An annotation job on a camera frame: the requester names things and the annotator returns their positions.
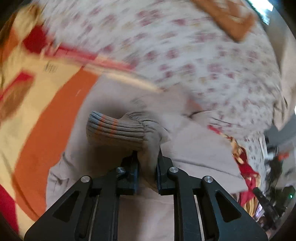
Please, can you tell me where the beige jacket with striped cuffs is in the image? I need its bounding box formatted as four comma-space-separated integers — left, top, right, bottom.
46, 78, 246, 240

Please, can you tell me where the orange checkered cushion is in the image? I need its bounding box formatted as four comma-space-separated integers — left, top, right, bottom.
192, 0, 257, 42

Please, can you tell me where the beige curtain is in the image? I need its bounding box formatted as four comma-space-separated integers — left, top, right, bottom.
265, 9, 295, 131

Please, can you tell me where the floral white quilt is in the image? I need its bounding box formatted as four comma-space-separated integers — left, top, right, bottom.
30, 0, 287, 167

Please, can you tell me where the window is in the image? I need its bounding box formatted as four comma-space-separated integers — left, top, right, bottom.
246, 0, 273, 25

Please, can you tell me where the orange red patterned blanket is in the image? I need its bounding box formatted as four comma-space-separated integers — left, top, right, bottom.
1, 4, 158, 238

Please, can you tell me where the cluttered desk with equipment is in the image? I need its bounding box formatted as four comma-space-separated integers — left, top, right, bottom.
253, 136, 295, 235

